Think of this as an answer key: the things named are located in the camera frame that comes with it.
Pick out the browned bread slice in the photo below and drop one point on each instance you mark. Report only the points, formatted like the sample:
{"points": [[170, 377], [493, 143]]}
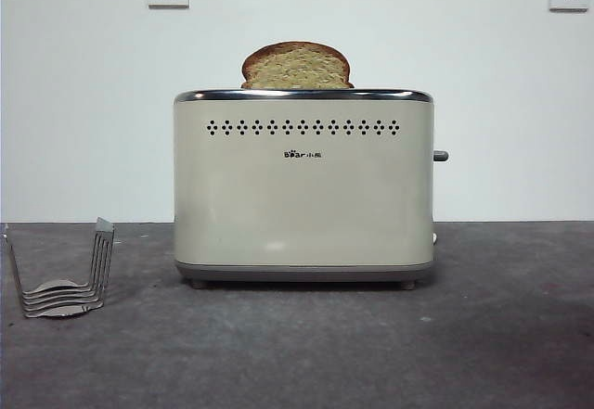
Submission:
{"points": [[297, 69]]}

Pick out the grey toaster lever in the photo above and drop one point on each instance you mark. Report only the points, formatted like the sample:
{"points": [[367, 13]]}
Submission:
{"points": [[441, 156]]}

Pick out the cream two-slot toaster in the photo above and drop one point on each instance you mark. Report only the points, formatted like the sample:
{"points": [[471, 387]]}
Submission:
{"points": [[301, 205]]}

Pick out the white toaster side knob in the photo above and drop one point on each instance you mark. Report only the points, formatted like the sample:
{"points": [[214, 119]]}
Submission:
{"points": [[435, 238]]}

